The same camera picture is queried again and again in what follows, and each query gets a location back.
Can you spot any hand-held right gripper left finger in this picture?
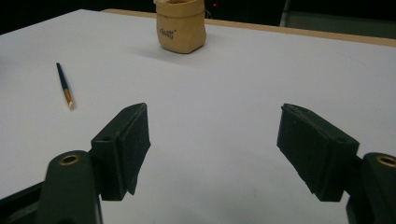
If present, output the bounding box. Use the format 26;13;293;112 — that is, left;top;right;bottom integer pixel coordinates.
91;102;152;202

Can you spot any dark thin brush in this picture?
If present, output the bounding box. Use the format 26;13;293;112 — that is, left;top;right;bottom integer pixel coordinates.
55;62;75;110

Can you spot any white table cover board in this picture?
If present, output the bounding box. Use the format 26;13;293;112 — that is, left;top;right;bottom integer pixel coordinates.
0;8;396;224

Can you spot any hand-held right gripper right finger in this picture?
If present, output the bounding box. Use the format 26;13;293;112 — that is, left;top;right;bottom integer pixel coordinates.
276;103;361;203

